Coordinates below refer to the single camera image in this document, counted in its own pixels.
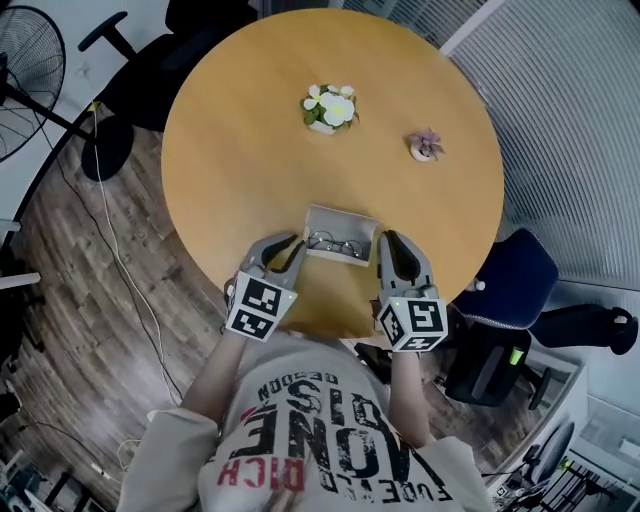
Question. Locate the grey printed shirt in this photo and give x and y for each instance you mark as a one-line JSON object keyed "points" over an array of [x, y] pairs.
{"points": [[310, 440]]}

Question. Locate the person's right forearm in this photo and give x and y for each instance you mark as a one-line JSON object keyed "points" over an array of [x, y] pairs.
{"points": [[407, 400]]}

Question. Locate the clear water bottle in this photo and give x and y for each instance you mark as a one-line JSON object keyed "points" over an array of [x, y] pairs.
{"points": [[480, 286]]}

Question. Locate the black standing fan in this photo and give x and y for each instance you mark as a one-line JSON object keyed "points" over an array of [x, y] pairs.
{"points": [[30, 60]]}

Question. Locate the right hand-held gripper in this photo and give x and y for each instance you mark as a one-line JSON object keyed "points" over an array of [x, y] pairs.
{"points": [[425, 320]]}

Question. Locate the white desk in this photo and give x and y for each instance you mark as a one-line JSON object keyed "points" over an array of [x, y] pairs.
{"points": [[15, 281], [600, 400]]}

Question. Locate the white power strip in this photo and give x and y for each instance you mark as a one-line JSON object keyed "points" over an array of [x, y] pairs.
{"points": [[98, 469]]}

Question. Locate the small pink potted plant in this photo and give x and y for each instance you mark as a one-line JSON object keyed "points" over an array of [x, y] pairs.
{"points": [[425, 145]]}

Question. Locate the white glasses case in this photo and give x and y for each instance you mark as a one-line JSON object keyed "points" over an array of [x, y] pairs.
{"points": [[340, 220]]}

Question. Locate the green cup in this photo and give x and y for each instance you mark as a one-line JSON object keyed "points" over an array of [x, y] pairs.
{"points": [[516, 356]]}

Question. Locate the black office chair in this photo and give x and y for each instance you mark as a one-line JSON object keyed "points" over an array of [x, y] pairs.
{"points": [[485, 370], [145, 80]]}

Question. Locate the person's left forearm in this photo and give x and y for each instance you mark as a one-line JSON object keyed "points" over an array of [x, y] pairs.
{"points": [[220, 380]]}

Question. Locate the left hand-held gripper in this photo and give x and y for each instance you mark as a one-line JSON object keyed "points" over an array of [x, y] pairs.
{"points": [[257, 302]]}

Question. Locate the white flower potted plant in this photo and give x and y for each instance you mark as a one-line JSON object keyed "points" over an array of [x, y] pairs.
{"points": [[332, 107]]}

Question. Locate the blue chair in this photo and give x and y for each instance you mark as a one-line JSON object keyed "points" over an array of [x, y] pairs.
{"points": [[515, 275]]}

